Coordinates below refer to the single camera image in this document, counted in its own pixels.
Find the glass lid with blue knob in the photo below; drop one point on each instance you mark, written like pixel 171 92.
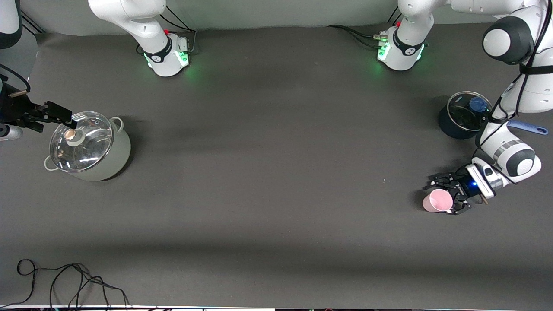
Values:
pixel 466 114

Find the glass lid with metal knob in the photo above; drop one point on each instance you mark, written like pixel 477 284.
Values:
pixel 90 147

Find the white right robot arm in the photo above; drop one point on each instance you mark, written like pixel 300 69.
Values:
pixel 142 21

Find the dark blue saucepan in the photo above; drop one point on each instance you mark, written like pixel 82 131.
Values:
pixel 449 127

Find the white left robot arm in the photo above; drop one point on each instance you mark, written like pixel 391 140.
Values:
pixel 518 151

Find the pink plastic cup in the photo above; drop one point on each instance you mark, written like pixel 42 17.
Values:
pixel 437 201

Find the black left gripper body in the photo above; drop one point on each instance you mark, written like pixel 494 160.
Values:
pixel 463 186

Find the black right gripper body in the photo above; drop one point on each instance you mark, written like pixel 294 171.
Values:
pixel 13 110

